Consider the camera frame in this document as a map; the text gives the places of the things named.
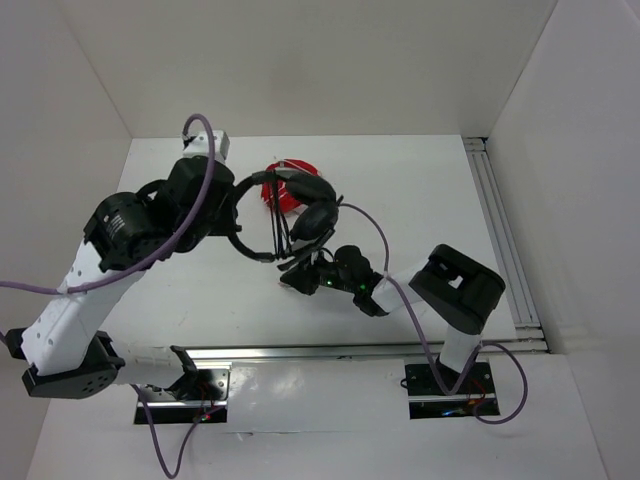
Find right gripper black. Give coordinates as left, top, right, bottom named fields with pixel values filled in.
left=280, top=246, right=358, bottom=295

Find black headset with microphone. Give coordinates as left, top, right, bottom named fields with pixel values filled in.
left=228, top=168, right=342, bottom=271

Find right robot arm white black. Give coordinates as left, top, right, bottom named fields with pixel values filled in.
left=280, top=244, right=506, bottom=392

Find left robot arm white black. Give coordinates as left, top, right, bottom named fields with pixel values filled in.
left=5, top=156, right=239, bottom=400

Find red headphones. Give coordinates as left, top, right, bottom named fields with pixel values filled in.
left=259, top=158, right=325, bottom=216

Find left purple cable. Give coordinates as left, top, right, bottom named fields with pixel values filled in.
left=0, top=114, right=226, bottom=479

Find purple cable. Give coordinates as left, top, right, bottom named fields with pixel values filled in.
left=337, top=202, right=529, bottom=426
left=0, top=114, right=226, bottom=479

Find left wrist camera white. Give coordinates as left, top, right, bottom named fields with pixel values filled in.
left=182, top=129, right=231, bottom=164

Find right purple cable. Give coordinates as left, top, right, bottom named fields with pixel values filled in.
left=337, top=202, right=529, bottom=426

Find aluminium rail front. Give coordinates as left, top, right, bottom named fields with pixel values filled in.
left=124, top=342, right=451, bottom=365

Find aluminium rail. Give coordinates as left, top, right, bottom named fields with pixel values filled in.
left=463, top=137, right=549, bottom=353
left=124, top=342, right=451, bottom=365

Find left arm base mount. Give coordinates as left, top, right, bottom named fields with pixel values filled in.
left=140, top=346, right=231, bottom=425

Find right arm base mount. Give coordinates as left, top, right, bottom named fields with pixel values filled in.
left=400, top=361, right=501, bottom=420

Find aluminium rail right side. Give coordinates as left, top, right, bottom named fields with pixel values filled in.
left=463, top=137, right=549, bottom=353

